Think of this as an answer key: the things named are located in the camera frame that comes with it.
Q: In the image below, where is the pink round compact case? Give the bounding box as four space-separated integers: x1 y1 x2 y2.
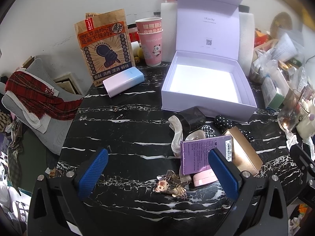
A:
193 169 218 187

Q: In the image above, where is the gold rectangular box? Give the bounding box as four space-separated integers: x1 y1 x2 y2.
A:
224 127 263 176

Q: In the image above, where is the purple eyes product box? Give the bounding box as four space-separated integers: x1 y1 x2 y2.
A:
181 135 232 175

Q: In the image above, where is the black white gingham scrunchie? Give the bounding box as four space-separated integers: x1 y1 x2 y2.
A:
201 125 217 138

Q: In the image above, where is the black polka dot scrunchie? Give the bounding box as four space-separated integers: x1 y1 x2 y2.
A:
214 115 254 142

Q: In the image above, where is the gold butterfly hair clip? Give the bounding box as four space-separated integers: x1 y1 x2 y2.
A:
153 170 190 199

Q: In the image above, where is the black translucent hair claw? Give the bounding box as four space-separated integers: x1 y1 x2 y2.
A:
176 107 206 133

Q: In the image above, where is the pearl wavy hair claw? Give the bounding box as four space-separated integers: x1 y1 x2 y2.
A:
168 115 206 158

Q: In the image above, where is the clear wine glass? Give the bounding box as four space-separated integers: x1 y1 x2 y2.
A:
277 89 310 132

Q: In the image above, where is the grey cushion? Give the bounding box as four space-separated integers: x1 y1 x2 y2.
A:
2 58 83 155

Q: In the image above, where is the green white medicine box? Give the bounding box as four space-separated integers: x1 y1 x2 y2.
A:
262 76 284 111

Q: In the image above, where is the red plaid scarf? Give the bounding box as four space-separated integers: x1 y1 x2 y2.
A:
5 71 83 120

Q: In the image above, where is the lavender open gift box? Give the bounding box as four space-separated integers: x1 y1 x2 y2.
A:
161 0 257 123

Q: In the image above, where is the pink blue gradient case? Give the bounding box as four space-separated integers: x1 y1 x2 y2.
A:
103 67 145 98

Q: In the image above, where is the white printed paper sheet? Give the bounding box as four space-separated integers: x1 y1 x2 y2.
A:
271 32 304 62

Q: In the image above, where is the brown paper snack bag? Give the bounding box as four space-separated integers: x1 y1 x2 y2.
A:
74 9 136 87

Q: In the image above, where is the woven straw fan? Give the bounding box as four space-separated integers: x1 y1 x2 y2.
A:
270 12 293 39

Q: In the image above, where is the lower pink panda cup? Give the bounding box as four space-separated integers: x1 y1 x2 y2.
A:
138 30 163 66

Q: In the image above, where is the white foam block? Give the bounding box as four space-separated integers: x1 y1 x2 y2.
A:
160 2 255 76

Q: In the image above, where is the picture frame on floor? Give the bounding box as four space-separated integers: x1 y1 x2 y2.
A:
53 73 82 95

